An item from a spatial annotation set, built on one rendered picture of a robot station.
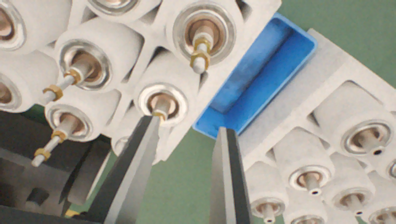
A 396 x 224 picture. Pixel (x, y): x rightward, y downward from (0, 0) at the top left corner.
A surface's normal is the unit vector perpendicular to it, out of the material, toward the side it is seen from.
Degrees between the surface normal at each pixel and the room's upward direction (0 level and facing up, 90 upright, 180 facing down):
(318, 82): 90
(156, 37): 0
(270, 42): 0
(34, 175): 45
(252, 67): 0
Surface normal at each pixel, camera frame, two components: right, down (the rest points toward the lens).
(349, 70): -0.07, 0.58
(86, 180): 0.29, -0.04
